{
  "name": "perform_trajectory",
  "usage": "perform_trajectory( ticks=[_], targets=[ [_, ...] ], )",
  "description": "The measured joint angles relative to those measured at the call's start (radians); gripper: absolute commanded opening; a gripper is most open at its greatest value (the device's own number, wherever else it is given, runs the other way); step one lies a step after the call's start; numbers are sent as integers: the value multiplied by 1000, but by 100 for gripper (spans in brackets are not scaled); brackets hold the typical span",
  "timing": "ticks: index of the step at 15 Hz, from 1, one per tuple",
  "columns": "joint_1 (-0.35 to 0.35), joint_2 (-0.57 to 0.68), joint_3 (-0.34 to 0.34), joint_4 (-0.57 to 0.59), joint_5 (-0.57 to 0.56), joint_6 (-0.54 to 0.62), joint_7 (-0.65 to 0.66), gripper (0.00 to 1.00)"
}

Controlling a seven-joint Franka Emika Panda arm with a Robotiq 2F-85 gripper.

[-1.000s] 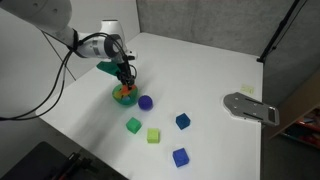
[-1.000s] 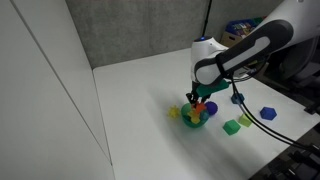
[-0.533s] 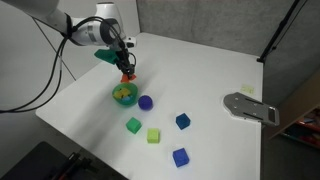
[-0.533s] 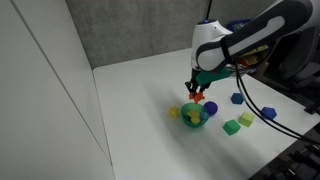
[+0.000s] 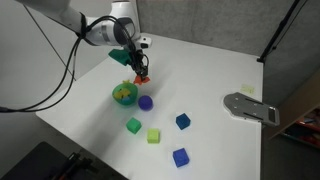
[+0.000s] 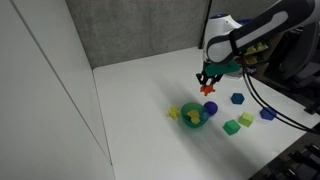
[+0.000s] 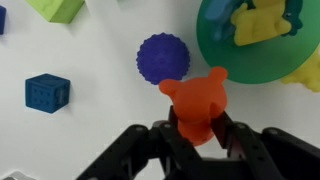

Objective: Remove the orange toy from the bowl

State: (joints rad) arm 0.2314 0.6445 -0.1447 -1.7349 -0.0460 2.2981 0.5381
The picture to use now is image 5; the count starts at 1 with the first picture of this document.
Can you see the dark blue cube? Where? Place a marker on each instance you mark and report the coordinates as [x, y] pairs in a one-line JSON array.
[[183, 121]]

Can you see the purple ball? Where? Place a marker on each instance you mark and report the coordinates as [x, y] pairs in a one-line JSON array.
[[145, 102]]

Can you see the small light blue toy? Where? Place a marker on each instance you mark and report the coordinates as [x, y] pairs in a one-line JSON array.
[[125, 99]]

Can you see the orange toy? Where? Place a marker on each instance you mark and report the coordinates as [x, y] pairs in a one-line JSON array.
[[141, 80]]

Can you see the bright blue cube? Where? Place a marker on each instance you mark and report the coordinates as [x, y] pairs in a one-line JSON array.
[[180, 157]]

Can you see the green plastic bowl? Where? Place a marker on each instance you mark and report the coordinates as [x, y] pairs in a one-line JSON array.
[[129, 99]]

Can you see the light green cube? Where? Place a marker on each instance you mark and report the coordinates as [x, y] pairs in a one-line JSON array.
[[153, 136]]

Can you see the yellow toy figure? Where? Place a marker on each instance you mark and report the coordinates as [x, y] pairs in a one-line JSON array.
[[121, 93]]

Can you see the wooden toy shelf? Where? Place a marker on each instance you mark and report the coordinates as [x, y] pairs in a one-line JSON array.
[[300, 126]]

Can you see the black tripod equipment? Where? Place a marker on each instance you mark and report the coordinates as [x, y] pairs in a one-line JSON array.
[[50, 163]]

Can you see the yellow spiky toy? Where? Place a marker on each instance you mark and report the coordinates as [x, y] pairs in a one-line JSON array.
[[126, 82]]

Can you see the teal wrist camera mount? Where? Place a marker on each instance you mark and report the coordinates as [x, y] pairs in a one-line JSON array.
[[119, 56]]

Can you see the pale yellow sticky note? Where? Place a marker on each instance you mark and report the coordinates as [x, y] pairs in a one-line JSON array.
[[247, 89]]

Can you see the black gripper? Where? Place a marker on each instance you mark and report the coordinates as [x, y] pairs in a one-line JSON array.
[[136, 58]]

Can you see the grey metal mounting plate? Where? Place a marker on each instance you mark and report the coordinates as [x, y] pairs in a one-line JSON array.
[[248, 109]]

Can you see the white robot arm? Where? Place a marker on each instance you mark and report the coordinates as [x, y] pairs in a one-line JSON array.
[[66, 13]]

